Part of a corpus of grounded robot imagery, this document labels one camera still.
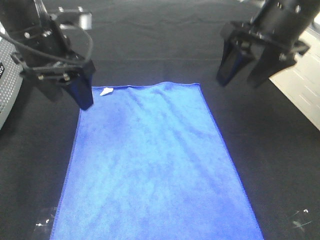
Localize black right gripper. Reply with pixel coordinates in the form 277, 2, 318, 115
216, 0, 310, 88

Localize clear tape strip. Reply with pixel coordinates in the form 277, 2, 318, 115
30, 206, 57, 240
288, 208, 313, 235

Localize white box on right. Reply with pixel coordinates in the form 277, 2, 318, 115
270, 28, 320, 129

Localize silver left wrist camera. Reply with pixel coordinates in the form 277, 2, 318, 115
51, 6, 92, 30

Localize white towel label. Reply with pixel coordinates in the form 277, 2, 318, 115
99, 87, 114, 97

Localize clear tape strip right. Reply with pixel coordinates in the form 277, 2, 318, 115
288, 208, 313, 235

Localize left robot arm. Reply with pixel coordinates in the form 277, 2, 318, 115
0, 0, 96, 110

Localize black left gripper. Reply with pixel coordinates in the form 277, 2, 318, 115
4, 14, 95, 111

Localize clear tape strip left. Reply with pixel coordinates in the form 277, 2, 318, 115
30, 206, 57, 240

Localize grey perforated basket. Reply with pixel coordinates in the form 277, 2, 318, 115
0, 37, 23, 128

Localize blue microfibre towel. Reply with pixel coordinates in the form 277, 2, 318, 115
50, 82, 263, 240

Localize black table cloth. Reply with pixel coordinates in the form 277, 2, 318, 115
0, 0, 320, 240

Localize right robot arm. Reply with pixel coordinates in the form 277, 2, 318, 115
216, 0, 320, 88

